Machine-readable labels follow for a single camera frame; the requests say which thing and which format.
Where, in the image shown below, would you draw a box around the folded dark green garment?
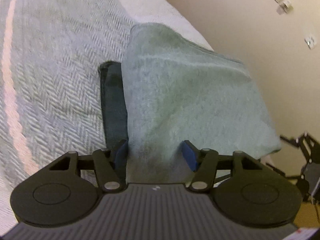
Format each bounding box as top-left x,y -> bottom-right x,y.
99,61 -> 128,150

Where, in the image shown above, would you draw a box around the grey-green sweatpants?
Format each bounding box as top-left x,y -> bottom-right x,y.
121,23 -> 281,183

